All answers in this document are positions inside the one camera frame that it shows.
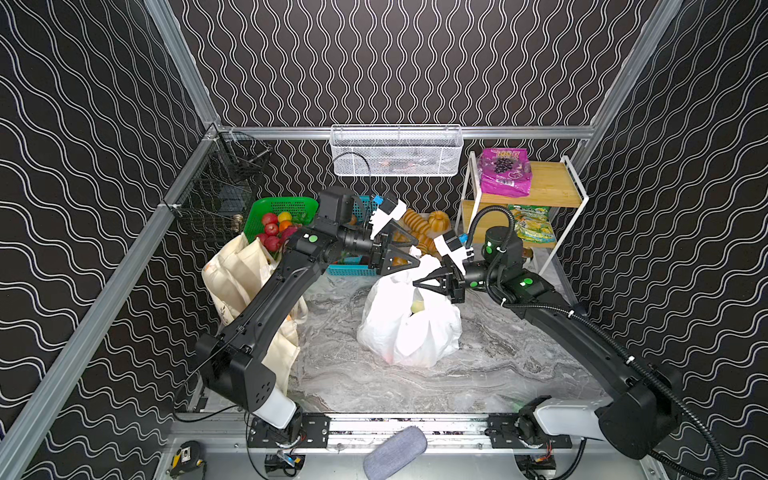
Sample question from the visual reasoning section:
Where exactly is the white plastic bag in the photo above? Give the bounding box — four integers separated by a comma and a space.
357, 255, 462, 368

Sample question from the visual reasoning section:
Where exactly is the cream canvas tote bag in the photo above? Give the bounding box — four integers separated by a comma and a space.
201, 233, 309, 393

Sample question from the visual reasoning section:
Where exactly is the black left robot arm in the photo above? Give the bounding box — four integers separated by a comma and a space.
196, 186, 407, 429

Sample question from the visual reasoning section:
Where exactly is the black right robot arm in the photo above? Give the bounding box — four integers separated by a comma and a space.
415, 211, 728, 479

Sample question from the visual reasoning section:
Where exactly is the teal plastic basket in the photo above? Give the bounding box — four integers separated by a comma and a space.
326, 195, 377, 277

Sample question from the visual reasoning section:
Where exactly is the pumpkin shaped bread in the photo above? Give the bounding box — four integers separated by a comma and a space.
427, 210, 451, 234

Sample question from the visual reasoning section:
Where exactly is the green yellow snack bag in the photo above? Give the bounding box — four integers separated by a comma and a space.
509, 205, 556, 244

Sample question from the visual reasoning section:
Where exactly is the green plastic basket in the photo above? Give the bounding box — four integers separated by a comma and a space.
243, 197, 318, 253

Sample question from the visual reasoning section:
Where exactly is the pink dragon fruit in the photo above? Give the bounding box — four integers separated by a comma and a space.
280, 225, 300, 241

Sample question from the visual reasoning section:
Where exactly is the left purple snack bag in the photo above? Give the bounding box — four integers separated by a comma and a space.
478, 148, 533, 198

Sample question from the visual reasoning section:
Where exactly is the white wooden two-tier shelf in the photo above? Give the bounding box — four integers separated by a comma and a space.
453, 151, 590, 276

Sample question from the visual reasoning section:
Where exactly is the grey cloth pad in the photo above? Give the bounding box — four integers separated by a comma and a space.
363, 426, 428, 480

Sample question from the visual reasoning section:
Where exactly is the yellow black tape measure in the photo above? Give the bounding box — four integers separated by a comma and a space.
166, 440, 207, 480

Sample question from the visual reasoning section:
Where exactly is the white wire wall basket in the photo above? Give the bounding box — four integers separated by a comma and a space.
329, 124, 464, 177

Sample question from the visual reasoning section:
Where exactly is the black wire wall basket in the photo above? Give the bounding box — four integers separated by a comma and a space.
170, 131, 274, 244

